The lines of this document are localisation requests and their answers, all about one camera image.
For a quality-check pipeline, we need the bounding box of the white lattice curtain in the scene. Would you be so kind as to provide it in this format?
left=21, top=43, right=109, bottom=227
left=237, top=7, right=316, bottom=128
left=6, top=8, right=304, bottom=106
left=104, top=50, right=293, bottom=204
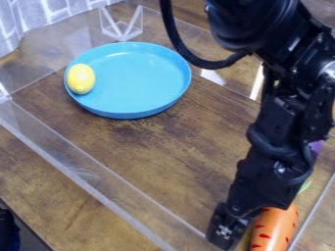
left=0, top=0, right=123, bottom=58

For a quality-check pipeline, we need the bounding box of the orange toy carrot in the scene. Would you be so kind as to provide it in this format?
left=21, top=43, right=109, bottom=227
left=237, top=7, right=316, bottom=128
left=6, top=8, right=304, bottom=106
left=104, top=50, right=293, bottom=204
left=249, top=203, right=300, bottom=251

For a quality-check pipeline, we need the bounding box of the yellow toy lemon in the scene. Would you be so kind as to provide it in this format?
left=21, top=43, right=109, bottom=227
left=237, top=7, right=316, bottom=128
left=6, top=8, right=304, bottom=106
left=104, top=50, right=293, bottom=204
left=67, top=64, right=96, bottom=95

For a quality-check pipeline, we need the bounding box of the clear acrylic tray wall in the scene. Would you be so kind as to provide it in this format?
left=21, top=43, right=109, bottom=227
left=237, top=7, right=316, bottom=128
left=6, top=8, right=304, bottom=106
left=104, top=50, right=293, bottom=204
left=0, top=98, right=219, bottom=251

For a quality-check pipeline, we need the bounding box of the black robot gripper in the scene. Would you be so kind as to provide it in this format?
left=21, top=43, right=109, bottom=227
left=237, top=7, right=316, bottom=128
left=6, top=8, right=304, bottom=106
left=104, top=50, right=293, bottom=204
left=204, top=151, right=315, bottom=251

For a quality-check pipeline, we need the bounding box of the blue round plate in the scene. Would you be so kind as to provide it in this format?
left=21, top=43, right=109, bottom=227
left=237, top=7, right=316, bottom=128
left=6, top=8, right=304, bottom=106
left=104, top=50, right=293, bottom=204
left=63, top=42, right=191, bottom=120

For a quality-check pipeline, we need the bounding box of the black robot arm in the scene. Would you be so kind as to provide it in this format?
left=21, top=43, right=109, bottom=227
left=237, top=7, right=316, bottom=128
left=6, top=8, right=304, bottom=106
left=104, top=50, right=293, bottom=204
left=207, top=0, right=335, bottom=250

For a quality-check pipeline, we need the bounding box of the purple toy eggplant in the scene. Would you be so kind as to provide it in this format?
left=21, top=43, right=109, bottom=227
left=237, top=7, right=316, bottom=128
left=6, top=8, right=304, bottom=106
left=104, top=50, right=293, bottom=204
left=308, top=140, right=323, bottom=156

